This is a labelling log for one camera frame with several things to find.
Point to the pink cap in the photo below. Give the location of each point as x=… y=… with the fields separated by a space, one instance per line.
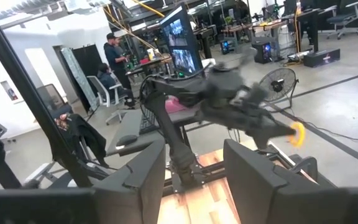
x=174 y=105

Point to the grey keyboard desk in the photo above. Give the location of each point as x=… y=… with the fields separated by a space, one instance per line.
x=129 y=127

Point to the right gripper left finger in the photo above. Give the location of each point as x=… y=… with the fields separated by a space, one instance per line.
x=135 y=193

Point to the white office chair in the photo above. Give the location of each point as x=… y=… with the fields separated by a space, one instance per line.
x=102 y=93

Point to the black floor box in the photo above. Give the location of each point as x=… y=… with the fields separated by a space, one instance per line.
x=322 y=58

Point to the black frame upright post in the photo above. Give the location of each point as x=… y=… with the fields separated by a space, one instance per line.
x=26 y=87

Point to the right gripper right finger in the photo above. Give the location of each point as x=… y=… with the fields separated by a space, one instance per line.
x=259 y=193

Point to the black jacket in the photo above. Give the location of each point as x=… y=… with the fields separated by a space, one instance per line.
x=82 y=133

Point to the black desk monitor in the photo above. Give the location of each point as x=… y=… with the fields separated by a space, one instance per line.
x=182 y=40

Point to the standing person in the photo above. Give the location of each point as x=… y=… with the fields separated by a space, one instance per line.
x=113 y=56

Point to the seated person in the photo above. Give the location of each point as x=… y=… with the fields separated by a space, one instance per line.
x=107 y=79

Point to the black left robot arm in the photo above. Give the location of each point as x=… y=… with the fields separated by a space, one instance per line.
x=172 y=140

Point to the black keyboard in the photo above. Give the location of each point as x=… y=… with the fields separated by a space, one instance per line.
x=148 y=123

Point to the grey office chair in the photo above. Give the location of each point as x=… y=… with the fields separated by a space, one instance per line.
x=343 y=18

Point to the black floor fan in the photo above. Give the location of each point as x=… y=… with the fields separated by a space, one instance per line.
x=277 y=84

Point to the leaning grey panel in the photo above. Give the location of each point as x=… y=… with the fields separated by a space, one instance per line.
x=79 y=77

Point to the black background desk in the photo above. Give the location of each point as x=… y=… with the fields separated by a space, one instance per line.
x=306 y=18

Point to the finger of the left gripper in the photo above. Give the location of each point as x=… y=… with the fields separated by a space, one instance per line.
x=261 y=143
x=275 y=130

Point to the black computer tower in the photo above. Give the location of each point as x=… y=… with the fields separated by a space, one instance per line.
x=264 y=49

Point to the grey mesh chair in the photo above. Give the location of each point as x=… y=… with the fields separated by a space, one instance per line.
x=53 y=99

